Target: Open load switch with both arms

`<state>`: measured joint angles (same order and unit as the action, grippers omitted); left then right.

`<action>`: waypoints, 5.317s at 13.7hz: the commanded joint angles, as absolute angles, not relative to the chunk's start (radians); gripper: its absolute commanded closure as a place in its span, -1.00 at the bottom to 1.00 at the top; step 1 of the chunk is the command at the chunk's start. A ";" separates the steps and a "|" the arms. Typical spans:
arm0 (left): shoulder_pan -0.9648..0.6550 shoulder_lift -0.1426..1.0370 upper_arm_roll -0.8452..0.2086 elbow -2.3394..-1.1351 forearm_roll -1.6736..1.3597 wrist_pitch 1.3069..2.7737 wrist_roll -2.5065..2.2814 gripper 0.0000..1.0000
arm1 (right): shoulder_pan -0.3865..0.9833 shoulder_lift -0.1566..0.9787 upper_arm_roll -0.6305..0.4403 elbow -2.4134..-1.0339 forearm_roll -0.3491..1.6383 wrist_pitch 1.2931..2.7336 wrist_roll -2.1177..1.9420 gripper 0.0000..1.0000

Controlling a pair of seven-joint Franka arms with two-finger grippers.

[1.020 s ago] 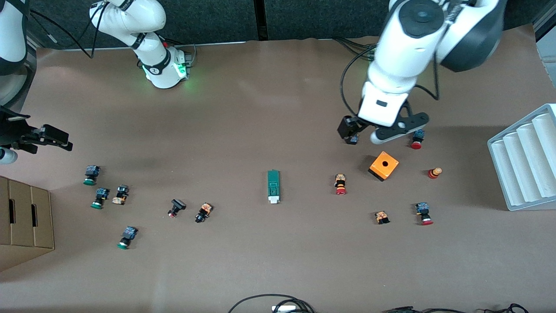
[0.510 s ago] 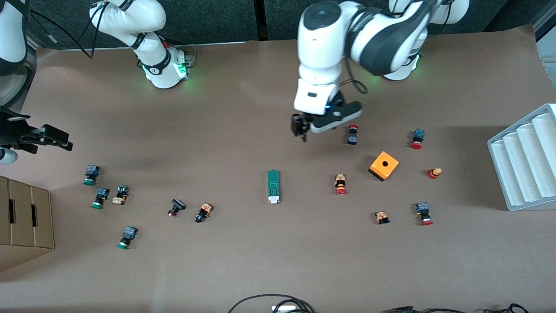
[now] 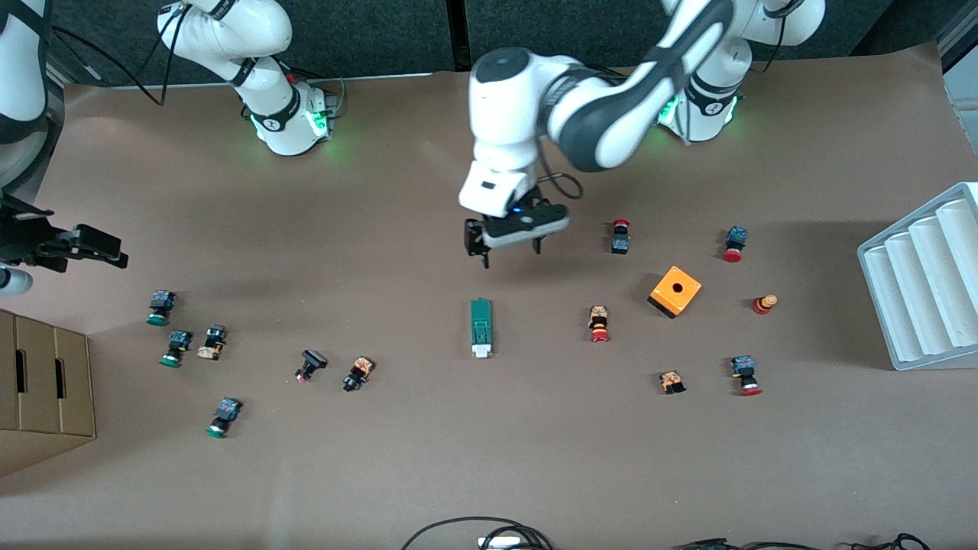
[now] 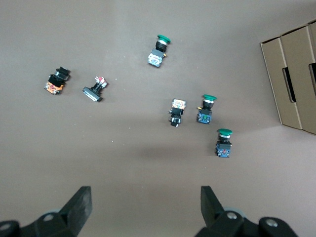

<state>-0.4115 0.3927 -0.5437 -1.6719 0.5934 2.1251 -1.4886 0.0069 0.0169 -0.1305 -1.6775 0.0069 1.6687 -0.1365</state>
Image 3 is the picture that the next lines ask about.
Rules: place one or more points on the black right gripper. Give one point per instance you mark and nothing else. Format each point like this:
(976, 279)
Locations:
(29, 238)

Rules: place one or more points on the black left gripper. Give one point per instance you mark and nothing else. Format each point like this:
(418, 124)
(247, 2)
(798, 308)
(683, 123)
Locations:
(475, 232)

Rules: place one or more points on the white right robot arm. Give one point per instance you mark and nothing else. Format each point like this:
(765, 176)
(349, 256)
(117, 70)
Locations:
(229, 38)

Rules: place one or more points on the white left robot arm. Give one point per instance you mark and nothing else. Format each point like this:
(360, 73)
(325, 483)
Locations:
(504, 114)

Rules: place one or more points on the green pushbutton blue contact block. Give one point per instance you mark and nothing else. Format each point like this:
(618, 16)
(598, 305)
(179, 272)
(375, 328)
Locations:
(223, 417)
(159, 307)
(176, 347)

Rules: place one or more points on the red pushbutton black contact block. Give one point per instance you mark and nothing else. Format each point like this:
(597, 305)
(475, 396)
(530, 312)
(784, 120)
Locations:
(620, 238)

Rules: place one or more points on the red mushroom button orange block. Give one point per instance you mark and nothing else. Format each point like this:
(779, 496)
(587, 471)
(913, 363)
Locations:
(599, 323)

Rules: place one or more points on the brown cardboard box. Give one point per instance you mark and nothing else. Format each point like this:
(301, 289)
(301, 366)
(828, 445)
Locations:
(46, 382)

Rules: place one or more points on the black pushbutton beige contact block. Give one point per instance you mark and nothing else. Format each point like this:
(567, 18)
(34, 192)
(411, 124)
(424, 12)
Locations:
(212, 342)

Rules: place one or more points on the black selector orange contact block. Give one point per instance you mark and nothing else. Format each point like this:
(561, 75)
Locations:
(357, 373)

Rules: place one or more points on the brown paper table cover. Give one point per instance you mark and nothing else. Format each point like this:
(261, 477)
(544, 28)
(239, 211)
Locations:
(489, 458)

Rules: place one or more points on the red mushroom button blue block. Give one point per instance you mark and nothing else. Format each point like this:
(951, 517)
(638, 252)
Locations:
(735, 244)
(745, 375)

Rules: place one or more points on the black panel divider strip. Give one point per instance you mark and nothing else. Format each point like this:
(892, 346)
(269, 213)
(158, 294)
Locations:
(457, 34)

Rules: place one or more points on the red yellow button head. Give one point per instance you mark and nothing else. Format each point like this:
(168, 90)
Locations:
(764, 304)

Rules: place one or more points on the white plug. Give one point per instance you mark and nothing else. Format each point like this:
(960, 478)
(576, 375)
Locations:
(500, 543)

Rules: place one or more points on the white ribbed plastic tray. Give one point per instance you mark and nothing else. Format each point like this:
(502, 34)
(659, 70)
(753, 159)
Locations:
(924, 290)

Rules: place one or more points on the grey metal cabinet edge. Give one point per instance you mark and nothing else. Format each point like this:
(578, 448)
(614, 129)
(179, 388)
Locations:
(964, 84)

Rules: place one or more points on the orange button enclosure box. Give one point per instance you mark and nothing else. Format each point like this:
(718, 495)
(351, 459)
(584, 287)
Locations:
(672, 294)

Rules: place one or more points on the black square head switch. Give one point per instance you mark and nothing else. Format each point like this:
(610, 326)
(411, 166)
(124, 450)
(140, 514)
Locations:
(311, 364)

